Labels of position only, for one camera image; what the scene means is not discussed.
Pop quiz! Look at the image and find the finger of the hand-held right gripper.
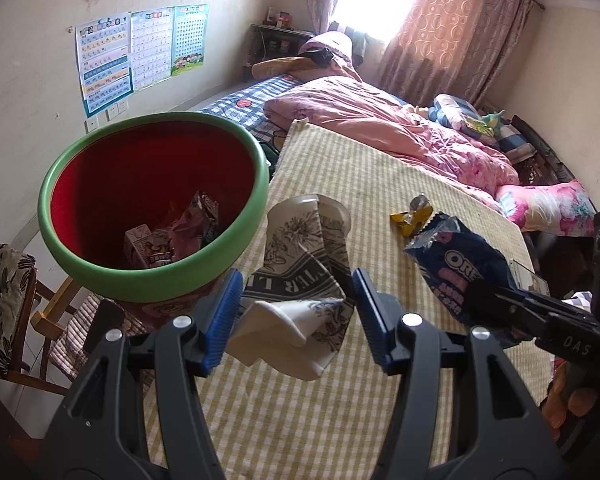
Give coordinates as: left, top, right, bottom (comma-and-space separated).
466, 279, 557, 345

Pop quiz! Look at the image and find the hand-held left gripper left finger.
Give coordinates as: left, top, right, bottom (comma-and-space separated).
27, 268, 244, 480

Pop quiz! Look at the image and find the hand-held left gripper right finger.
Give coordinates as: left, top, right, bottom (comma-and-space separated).
351, 266, 567, 480

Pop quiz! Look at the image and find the blue cookie packet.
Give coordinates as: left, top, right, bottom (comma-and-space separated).
403, 212, 535, 347

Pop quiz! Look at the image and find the printed paper cup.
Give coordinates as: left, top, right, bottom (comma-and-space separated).
226, 193, 354, 384

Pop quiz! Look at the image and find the pink snack bag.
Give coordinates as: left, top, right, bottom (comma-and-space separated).
166, 190, 222, 262

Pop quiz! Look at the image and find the small printed drink carton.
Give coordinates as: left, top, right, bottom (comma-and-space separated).
124, 224, 175, 269

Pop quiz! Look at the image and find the green rimmed red bin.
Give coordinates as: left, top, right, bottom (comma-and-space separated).
37, 111, 271, 322

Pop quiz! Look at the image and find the person's right hand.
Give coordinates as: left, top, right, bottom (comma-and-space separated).
541, 362, 600, 439

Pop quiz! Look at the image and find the pink floral pillow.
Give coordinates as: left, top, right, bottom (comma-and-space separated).
496, 179, 597, 239

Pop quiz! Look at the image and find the yellow candy wrapper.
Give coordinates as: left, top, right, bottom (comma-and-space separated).
389, 194, 434, 237

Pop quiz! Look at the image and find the striped seat cushion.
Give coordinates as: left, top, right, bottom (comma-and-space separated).
46, 294, 148, 387

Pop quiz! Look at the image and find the dark wooden headboard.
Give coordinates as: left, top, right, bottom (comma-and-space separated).
509, 114, 577, 187

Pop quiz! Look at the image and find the dark green cloth item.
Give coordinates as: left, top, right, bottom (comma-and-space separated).
259, 139, 282, 182

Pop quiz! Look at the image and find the wooden chair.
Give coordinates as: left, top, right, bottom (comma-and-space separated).
0, 237, 88, 397

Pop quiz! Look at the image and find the green plush toy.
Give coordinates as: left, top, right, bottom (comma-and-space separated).
461, 109, 507, 137

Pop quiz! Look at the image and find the pink quilt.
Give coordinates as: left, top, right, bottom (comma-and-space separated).
263, 74, 522, 207

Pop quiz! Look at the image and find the blue patterned pillow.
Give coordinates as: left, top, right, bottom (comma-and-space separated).
429, 93, 482, 130

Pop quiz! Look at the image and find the blue plaid bed sheet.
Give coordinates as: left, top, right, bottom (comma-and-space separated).
196, 74, 302, 167

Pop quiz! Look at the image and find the floral chair cushion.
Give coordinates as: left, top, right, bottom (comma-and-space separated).
0, 237, 38, 377

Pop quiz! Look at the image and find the dark wooden nightstand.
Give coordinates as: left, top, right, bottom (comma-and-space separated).
241, 21, 317, 84

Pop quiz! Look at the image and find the patterned pink curtain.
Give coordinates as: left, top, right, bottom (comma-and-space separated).
304, 0, 537, 107

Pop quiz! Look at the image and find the black strap item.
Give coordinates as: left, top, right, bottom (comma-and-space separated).
299, 47, 335, 67

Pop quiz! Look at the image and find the white chart wall poster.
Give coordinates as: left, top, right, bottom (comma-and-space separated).
129, 7, 176, 93

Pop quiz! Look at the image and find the blue bordered wall poster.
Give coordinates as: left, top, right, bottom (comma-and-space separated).
75, 11, 134, 119

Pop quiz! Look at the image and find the green bordered wall poster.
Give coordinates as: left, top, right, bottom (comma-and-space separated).
172, 3, 210, 79

